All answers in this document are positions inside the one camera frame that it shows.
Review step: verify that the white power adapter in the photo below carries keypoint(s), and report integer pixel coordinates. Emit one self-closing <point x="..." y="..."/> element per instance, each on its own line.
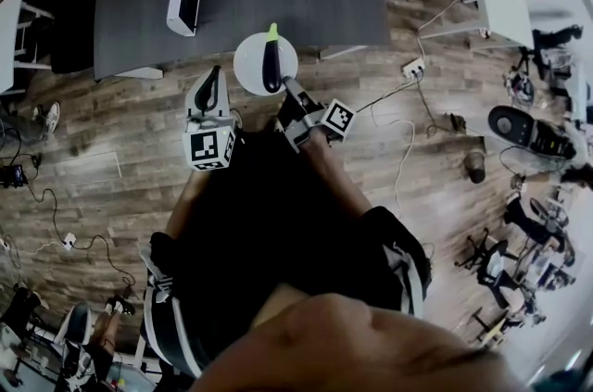
<point x="69" y="241"/>

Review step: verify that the person's black striped shirt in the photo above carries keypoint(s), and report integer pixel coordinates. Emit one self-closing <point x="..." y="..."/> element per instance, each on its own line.
<point x="268" y="218"/>

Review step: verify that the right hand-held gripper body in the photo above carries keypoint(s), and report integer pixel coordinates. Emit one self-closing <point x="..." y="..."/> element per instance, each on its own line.
<point x="340" y="117"/>

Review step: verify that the white power strip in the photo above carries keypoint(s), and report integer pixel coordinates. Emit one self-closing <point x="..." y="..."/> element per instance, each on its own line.
<point x="413" y="68"/>

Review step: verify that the person's right forearm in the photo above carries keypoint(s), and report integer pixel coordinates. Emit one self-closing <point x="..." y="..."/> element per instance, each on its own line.
<point x="333" y="172"/>

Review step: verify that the white side table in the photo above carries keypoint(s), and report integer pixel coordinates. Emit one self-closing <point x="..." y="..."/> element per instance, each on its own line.
<point x="9" y="38"/>

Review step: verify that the grey oval machine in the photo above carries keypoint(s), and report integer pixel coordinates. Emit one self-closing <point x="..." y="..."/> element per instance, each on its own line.
<point x="76" y="320"/>
<point x="509" y="126"/>

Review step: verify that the black handheld screen device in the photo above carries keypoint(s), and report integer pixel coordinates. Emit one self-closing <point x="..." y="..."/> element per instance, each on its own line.
<point x="11" y="174"/>

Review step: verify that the person's left forearm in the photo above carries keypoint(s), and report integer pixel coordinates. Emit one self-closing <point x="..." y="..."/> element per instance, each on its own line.
<point x="185" y="205"/>

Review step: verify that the black swivel chair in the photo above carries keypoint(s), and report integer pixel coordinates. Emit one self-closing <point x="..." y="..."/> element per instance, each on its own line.
<point x="493" y="265"/>

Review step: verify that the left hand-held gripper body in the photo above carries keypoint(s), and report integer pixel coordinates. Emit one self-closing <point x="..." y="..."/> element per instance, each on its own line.
<point x="206" y="147"/>

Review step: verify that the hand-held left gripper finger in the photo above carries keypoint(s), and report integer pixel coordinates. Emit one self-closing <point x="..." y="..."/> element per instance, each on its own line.
<point x="221" y="96"/>
<point x="198" y="98"/>

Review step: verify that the purple eggplant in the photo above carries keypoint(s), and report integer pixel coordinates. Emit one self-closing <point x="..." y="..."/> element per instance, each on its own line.
<point x="272" y="66"/>

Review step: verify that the white desk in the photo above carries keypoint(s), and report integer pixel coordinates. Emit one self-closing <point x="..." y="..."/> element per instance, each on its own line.
<point x="502" y="5"/>

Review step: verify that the white plate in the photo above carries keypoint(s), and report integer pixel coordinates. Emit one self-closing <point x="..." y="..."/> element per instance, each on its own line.
<point x="248" y="61"/>

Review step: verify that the person's face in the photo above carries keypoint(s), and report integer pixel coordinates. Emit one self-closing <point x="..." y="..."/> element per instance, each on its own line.
<point x="347" y="344"/>

